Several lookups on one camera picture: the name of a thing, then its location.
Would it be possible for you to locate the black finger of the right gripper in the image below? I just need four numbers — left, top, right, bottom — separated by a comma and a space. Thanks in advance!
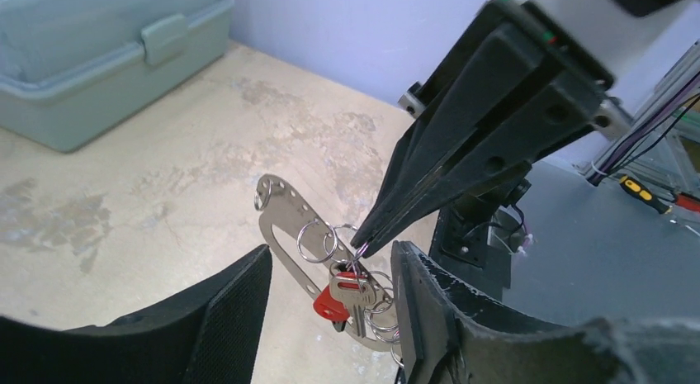
357, 80, 604, 257
351, 22, 556, 248

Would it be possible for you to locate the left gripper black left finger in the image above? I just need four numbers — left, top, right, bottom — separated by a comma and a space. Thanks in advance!
1, 244, 272, 383

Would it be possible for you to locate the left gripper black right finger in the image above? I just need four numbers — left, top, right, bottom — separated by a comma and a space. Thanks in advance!
391, 241, 699, 383

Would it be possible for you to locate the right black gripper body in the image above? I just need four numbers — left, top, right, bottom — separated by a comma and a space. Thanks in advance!
398, 0, 630, 152

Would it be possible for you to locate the red-headed key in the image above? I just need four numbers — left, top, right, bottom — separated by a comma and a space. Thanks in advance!
313, 271, 377, 339

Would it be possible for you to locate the metal keyring plate with rings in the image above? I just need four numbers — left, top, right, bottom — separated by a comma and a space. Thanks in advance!
253, 174, 403, 366

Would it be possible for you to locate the green plastic storage box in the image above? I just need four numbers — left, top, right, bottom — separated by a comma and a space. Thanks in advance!
1, 0, 234, 153

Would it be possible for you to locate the yellow-handled screwdriver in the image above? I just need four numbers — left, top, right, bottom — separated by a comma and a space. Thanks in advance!
618, 175, 672, 215

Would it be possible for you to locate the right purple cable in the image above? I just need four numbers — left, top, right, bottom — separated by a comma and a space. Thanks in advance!
588, 69, 700, 186

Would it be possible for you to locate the aluminium frame extrusion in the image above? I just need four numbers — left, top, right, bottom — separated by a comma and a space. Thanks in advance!
584, 41, 699, 186

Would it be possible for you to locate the red-handled tool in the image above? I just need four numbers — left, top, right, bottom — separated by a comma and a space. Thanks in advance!
673, 192, 700, 213

